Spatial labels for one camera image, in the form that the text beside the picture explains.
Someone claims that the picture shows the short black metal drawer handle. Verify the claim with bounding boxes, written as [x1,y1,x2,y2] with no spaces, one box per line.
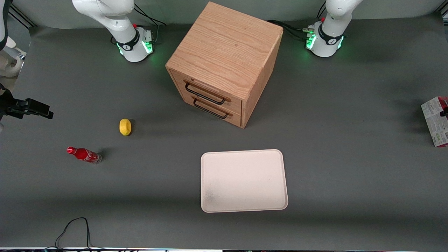
[193,98,230,119]

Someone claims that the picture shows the red cola bottle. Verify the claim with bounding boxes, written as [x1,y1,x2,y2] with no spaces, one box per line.
[66,146,103,164]

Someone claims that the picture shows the white rectangular plastic tray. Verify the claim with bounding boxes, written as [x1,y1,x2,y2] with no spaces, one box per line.
[201,149,289,213]

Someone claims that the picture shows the thin black looped cable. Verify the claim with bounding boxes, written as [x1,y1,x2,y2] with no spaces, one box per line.
[54,217,105,251]

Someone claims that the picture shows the wooden drawer front, short handle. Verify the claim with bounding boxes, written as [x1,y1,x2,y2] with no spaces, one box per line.
[174,86,242,127]

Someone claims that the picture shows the black arm base cables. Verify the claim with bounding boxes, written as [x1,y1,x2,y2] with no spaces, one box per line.
[267,19,315,42]
[133,3,167,44]

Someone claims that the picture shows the red cookie box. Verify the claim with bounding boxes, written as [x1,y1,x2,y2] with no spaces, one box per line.
[421,96,448,148]

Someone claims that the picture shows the long black metal drawer handle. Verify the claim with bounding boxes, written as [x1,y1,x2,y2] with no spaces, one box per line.
[184,82,227,105]

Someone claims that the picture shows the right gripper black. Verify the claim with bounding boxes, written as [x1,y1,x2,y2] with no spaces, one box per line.
[0,84,54,121]

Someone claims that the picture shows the wooden drawer front, long handle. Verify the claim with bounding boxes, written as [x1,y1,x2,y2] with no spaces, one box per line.
[170,69,243,114]

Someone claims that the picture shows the black left arm base cables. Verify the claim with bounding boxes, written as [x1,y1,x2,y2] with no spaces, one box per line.
[267,19,315,42]

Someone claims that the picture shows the oak wooden drawer cabinet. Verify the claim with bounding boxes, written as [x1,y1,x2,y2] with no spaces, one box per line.
[165,1,284,129]

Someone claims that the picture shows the black right arm base cables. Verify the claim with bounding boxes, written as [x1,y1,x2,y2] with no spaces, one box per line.
[133,3,167,44]

